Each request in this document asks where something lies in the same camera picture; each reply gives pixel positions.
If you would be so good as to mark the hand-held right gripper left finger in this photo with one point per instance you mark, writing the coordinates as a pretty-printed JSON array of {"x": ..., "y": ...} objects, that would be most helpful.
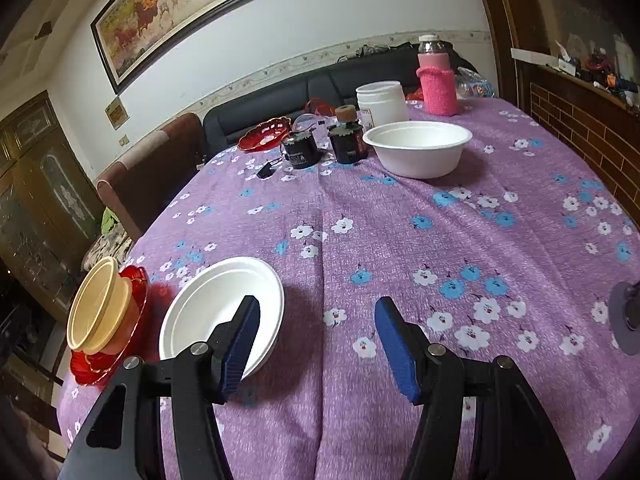
[{"x": 242, "y": 345}]

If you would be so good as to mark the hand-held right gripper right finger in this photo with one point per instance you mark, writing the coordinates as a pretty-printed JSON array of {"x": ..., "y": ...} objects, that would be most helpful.
[{"x": 395, "y": 350}]

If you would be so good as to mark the medium white paper bowl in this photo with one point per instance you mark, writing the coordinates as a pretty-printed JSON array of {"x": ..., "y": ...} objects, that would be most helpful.
[{"x": 267, "y": 337}]

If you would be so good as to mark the purple floral tablecloth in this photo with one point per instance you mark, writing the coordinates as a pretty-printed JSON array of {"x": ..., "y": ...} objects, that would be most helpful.
[{"x": 380, "y": 240}]

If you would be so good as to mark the floral cushion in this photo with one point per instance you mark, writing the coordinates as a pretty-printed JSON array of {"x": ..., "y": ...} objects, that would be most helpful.
[{"x": 107, "y": 245}]

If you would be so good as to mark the black binder clip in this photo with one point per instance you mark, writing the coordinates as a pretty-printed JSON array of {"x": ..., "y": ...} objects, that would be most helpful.
[{"x": 266, "y": 170}]

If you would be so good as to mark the brown upholstered chair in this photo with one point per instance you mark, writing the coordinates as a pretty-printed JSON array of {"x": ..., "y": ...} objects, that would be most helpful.
[{"x": 160, "y": 160}]

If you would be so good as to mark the black cylindrical jar left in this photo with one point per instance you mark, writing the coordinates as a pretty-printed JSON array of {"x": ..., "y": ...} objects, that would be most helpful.
[{"x": 300, "y": 150}]

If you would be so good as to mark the large white paper bowl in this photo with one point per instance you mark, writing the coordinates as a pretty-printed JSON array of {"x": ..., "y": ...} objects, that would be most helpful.
[{"x": 420, "y": 147}]

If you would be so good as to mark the black leather sofa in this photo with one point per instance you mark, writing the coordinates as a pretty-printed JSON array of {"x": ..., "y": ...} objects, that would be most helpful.
[{"x": 240, "y": 110}]

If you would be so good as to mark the brown cork block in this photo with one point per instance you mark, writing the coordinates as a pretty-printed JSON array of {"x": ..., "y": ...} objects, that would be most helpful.
[{"x": 345, "y": 112}]

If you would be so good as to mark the white plastic jar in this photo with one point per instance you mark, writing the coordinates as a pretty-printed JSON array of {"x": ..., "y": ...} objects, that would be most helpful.
[{"x": 382, "y": 100}]

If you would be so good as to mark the wooden glass-door cabinet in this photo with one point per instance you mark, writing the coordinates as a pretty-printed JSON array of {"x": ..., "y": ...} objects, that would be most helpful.
[{"x": 35, "y": 185}]

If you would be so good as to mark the bottle with pink knitted sleeve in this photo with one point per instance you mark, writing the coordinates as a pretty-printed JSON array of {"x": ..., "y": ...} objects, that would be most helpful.
[{"x": 437, "y": 90}]

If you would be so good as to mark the clear plastic bag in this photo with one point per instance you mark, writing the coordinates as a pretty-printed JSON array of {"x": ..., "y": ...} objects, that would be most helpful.
[{"x": 475, "y": 85}]

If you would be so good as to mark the wooden brick-pattern counter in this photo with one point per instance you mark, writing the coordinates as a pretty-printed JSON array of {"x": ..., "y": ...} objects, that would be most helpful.
[{"x": 575, "y": 120}]

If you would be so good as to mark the white flat box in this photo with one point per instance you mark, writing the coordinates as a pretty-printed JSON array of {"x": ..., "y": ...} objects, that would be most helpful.
[{"x": 535, "y": 57}]

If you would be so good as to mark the framed horse painting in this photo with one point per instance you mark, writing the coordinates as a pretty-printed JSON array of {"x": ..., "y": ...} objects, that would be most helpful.
[{"x": 190, "y": 15}]

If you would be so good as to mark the pile of small tools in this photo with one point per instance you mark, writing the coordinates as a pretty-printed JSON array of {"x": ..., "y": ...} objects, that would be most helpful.
[{"x": 600, "y": 67}]

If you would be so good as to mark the grey suction mount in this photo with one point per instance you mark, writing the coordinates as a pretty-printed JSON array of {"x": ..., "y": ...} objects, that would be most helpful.
[{"x": 617, "y": 320}]

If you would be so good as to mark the wall socket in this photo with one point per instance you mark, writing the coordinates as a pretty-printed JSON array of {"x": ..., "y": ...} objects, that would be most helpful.
[{"x": 123, "y": 139}]

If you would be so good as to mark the small wall plaque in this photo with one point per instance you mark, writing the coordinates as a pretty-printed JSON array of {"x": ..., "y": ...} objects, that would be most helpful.
[{"x": 116, "y": 112}]

